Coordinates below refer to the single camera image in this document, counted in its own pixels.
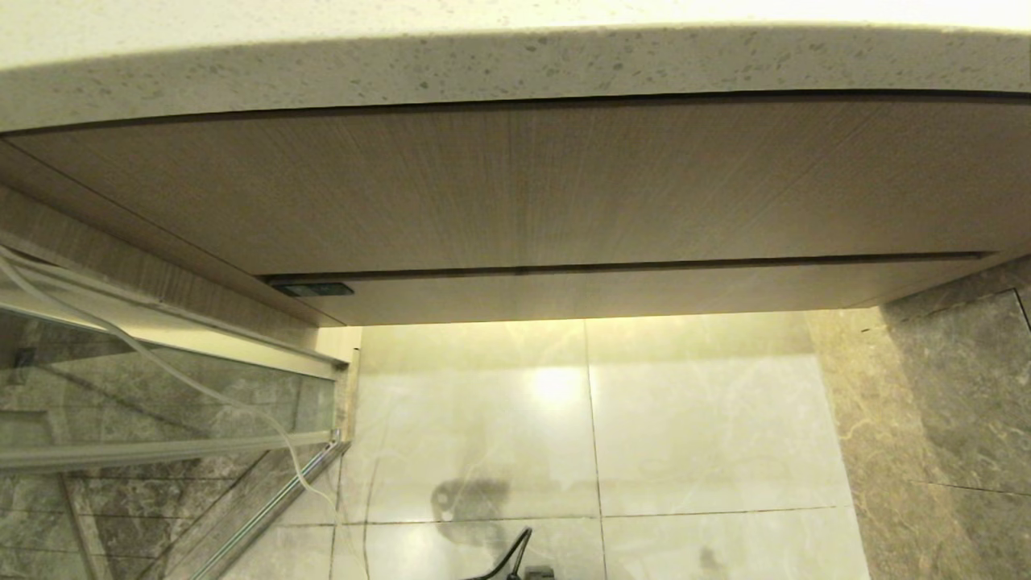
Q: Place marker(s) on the wooden vanity drawer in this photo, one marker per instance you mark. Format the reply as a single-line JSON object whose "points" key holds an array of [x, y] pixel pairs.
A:
{"points": [[604, 295]]}

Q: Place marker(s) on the fixed wooden cabinet front panel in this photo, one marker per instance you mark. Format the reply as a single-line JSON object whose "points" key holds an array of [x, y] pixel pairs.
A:
{"points": [[515, 185]]}

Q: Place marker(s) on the dark green label plate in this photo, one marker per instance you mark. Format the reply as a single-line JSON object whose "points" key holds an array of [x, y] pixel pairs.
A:
{"points": [[312, 289]]}

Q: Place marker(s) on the speckled stone countertop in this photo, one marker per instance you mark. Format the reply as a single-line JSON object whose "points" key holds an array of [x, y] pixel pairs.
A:
{"points": [[515, 64]]}

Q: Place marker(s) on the glass shower partition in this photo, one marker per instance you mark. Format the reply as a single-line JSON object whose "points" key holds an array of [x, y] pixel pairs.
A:
{"points": [[161, 387]]}

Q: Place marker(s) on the wooden cabinet side panel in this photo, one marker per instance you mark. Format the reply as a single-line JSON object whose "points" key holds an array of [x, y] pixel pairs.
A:
{"points": [[80, 232]]}

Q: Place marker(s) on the chrome floor rail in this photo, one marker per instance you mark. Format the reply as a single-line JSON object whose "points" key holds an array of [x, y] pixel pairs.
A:
{"points": [[274, 507]]}

